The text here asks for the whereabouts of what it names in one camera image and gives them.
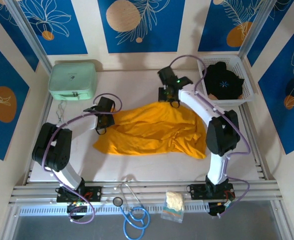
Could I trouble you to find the yellow t-shirt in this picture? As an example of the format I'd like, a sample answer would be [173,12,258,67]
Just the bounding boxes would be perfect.
[93,101,208,160]

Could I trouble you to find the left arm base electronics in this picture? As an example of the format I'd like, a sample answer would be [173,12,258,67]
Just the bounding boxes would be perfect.
[66,201,90,216]

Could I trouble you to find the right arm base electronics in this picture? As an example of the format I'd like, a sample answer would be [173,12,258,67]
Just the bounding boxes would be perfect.
[208,197,235,218]

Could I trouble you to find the black t-shirt with blue print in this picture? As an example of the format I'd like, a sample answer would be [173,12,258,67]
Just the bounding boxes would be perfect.
[203,61,245,101]

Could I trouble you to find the silver metal forceps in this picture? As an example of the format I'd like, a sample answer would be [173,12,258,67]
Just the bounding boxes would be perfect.
[55,99,68,124]

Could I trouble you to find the mint green zip case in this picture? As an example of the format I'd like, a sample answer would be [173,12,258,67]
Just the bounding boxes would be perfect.
[48,61,98,102]

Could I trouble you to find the white perforated plastic basket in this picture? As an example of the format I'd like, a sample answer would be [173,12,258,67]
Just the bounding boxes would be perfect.
[197,54,256,103]

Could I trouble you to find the blue stethoscope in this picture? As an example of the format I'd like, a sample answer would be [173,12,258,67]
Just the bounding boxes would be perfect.
[112,181,151,240]

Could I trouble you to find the clear bag with yellow sponge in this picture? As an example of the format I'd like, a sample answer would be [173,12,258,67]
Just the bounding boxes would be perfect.
[161,190,185,224]

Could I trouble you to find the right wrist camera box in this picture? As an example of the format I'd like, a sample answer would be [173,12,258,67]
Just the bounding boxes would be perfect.
[157,66,178,85]

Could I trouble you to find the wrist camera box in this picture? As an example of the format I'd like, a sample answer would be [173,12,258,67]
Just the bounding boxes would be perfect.
[157,66,178,85]
[96,96,115,113]

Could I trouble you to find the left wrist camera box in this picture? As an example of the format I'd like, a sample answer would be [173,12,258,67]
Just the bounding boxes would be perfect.
[96,96,115,113]

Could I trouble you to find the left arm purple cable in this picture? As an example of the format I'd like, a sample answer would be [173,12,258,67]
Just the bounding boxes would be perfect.
[40,92,124,224]

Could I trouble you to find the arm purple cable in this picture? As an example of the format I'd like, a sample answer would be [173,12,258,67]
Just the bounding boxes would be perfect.
[40,92,124,224]
[170,54,252,218]

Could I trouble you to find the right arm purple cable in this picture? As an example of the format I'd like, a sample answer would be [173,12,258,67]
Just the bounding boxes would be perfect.
[170,54,252,218]

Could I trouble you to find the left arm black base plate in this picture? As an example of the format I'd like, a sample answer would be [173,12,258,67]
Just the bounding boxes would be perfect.
[56,185,103,204]

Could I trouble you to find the wide aluminium frame rail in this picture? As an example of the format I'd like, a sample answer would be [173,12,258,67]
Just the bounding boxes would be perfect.
[8,179,285,207]

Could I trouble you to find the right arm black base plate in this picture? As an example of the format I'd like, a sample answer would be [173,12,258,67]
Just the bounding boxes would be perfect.
[186,183,236,201]

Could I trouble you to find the slotted grey cable duct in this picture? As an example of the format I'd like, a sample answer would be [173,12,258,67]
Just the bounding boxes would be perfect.
[19,201,210,217]

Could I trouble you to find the aluminium corner post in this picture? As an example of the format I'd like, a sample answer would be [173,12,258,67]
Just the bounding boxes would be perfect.
[238,0,277,60]
[4,0,54,75]

